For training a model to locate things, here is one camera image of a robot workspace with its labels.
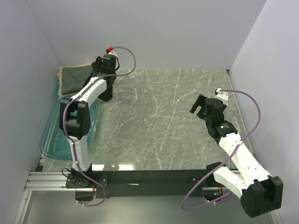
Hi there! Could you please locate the black t-shirt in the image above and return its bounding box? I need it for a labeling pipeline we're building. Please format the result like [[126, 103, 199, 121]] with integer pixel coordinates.
[[81, 71, 116, 103]]

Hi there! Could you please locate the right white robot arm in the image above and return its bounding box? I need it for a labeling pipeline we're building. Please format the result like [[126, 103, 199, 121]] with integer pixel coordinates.
[[186, 89, 283, 217]]

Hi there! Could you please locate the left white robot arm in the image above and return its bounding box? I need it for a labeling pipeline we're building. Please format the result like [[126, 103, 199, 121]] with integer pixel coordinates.
[[59, 51, 119, 188]]

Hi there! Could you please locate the teal plastic bin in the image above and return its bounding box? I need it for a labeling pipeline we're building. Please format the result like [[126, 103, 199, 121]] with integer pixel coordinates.
[[38, 95, 99, 161]]

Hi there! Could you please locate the black base beam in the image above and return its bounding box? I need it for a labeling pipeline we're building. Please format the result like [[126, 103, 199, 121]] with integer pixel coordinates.
[[65, 169, 208, 201]]

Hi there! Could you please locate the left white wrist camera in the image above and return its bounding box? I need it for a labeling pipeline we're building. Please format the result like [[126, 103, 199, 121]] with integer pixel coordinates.
[[106, 47, 118, 57]]

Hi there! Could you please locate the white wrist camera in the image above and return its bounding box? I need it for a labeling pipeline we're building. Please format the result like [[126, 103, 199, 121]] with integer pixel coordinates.
[[106, 47, 118, 57], [214, 88, 228, 105]]

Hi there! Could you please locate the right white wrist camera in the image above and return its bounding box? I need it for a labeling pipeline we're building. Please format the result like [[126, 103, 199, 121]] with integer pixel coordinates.
[[214, 88, 228, 105]]

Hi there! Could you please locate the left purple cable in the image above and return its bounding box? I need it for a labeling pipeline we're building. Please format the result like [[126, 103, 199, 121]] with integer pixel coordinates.
[[63, 46, 136, 208]]

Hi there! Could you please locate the purple cable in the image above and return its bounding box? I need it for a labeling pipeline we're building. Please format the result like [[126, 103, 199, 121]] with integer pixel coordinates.
[[181, 89, 261, 210], [63, 46, 136, 208]]

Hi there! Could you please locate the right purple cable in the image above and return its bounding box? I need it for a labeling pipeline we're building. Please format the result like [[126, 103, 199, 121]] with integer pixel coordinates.
[[181, 89, 261, 210]]

